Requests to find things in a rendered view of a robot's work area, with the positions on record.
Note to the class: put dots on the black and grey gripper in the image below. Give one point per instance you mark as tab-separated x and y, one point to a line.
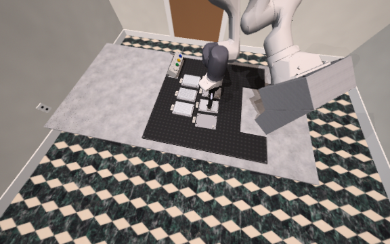
211	97

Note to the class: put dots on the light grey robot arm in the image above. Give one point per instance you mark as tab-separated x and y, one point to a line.
284	59

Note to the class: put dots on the light grey button panel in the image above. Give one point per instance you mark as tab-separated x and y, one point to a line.
176	65

